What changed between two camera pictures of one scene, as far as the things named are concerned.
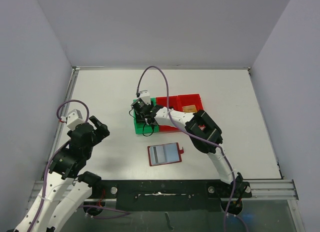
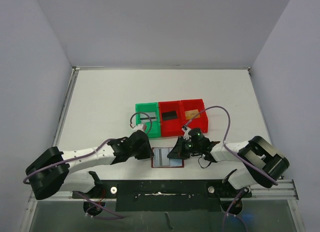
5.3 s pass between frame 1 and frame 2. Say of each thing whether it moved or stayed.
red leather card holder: moved
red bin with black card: moved
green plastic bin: moved
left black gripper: moved
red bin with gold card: moved
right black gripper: moved
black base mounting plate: stayed
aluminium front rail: stayed
